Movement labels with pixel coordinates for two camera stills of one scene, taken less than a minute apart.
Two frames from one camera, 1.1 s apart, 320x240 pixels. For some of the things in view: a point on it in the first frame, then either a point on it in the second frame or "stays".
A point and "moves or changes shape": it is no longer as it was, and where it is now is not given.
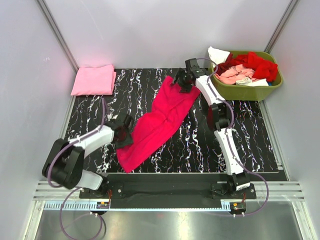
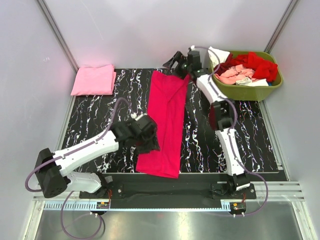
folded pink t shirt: (95, 81) stays
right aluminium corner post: (290, 9) stays
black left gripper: (128, 142) to (152, 145)
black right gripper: (184, 89) to (177, 56)
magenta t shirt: (152, 129) moves or changes shape
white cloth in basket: (219, 56) stays
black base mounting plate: (167, 190) stays
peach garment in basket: (231, 75) stays
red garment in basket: (262, 68) stays
